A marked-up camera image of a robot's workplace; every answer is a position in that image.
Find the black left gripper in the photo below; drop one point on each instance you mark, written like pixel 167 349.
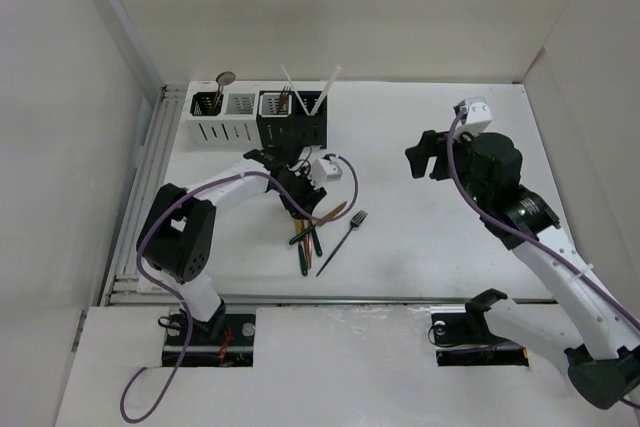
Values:
pixel 311 195

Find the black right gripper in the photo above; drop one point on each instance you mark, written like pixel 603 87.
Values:
pixel 433 143

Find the gold knife green handle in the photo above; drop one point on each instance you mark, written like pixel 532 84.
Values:
pixel 302 248
pixel 327 218

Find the black fork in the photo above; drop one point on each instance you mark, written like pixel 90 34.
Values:
pixel 355 223

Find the small copper fork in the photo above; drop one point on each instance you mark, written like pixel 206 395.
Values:
pixel 283 98

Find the silver spoon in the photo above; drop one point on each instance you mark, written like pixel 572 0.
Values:
pixel 225 78

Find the copper chopstick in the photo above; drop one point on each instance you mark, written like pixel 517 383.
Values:
pixel 295 91

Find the copper spoon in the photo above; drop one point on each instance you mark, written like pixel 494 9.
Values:
pixel 217 106

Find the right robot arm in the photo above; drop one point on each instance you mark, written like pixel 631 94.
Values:
pixel 600 353

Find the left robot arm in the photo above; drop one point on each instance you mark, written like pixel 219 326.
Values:
pixel 174 244

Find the black slotted utensil container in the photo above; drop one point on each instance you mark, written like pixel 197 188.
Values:
pixel 310 131

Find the white insert in black container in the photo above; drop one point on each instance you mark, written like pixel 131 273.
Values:
pixel 268 106

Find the white slotted utensil container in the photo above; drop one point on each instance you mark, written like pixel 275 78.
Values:
pixel 234 128

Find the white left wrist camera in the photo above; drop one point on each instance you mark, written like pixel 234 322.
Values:
pixel 323 170

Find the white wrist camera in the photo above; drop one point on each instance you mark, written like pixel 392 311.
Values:
pixel 477 115
pixel 323 170

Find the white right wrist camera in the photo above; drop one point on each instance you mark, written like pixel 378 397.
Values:
pixel 477 115

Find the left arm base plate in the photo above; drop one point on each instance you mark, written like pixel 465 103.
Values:
pixel 227 343

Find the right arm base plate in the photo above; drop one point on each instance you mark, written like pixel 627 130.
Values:
pixel 457 345

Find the aluminium frame rail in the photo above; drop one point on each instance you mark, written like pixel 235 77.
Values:
pixel 150 165

